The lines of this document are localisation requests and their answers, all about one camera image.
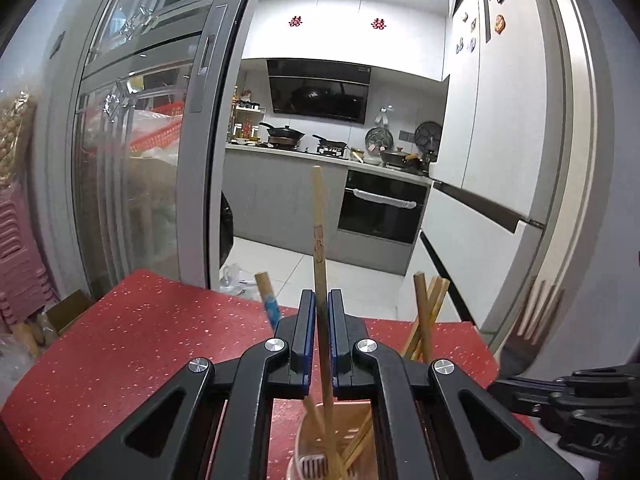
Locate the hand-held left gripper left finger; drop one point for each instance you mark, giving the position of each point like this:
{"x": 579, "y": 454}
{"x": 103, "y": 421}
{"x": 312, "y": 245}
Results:
{"x": 307, "y": 340}

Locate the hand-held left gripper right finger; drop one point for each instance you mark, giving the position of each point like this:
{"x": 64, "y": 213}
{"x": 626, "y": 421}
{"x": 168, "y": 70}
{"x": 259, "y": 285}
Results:
{"x": 339, "y": 345}

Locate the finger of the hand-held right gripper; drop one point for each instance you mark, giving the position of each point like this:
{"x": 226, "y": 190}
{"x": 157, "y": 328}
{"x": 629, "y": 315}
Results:
{"x": 540, "y": 390}

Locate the blue patterned bamboo chopstick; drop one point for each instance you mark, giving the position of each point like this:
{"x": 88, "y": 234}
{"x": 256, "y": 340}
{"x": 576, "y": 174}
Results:
{"x": 269, "y": 300}

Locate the beige perforated utensil holder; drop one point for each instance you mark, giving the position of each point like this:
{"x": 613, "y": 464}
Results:
{"x": 355, "y": 410}

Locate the plain long bamboo chopstick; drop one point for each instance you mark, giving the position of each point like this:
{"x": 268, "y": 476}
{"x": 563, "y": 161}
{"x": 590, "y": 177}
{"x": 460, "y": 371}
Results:
{"x": 422, "y": 310}

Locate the bamboo chopstick with dark print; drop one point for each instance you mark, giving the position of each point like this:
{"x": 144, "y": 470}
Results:
{"x": 318, "y": 230}

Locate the clear plastic bag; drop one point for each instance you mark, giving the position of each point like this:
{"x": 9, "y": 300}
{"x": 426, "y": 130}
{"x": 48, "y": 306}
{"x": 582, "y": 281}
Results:
{"x": 240, "y": 280}

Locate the black built-in oven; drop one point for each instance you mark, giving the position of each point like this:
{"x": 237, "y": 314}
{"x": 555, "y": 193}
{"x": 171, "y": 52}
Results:
{"x": 380, "y": 210}

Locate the black frying pan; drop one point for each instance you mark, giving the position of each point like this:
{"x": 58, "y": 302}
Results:
{"x": 330, "y": 144}

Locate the black wok with lid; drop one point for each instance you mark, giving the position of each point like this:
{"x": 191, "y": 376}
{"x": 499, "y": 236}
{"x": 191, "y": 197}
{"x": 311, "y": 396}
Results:
{"x": 282, "y": 134}

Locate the spice rack with bottles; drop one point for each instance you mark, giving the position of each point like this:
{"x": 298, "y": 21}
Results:
{"x": 245, "y": 115}

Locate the cardboard box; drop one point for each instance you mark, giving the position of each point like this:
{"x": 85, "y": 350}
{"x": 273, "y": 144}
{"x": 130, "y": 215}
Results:
{"x": 67, "y": 315}

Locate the black range hood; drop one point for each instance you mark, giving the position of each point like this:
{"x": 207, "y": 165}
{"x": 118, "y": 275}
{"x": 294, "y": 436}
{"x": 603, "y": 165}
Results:
{"x": 320, "y": 90}

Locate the red plastic basket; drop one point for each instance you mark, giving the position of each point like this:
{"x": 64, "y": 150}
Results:
{"x": 160, "y": 125}

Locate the white refrigerator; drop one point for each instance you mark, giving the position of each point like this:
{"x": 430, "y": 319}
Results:
{"x": 500, "y": 125}

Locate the glass sliding door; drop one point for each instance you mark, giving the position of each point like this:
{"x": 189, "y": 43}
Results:
{"x": 150, "y": 110}

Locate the stack of pink plastic stools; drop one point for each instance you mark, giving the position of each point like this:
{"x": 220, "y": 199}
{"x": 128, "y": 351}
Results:
{"x": 22, "y": 260}

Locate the clear bag of nuts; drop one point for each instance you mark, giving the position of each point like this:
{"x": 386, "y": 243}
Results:
{"x": 12, "y": 140}

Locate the group of fridge magnets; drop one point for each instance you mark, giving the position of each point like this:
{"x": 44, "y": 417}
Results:
{"x": 498, "y": 24}

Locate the round grey wall rack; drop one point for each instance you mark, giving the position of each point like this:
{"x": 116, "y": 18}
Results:
{"x": 379, "y": 139}

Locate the round dark wall rack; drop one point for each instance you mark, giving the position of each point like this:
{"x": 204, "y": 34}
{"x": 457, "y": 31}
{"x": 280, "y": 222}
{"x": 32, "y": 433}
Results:
{"x": 428, "y": 136}

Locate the red paper wall decal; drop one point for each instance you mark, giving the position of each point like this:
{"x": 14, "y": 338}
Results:
{"x": 295, "y": 21}
{"x": 378, "y": 23}

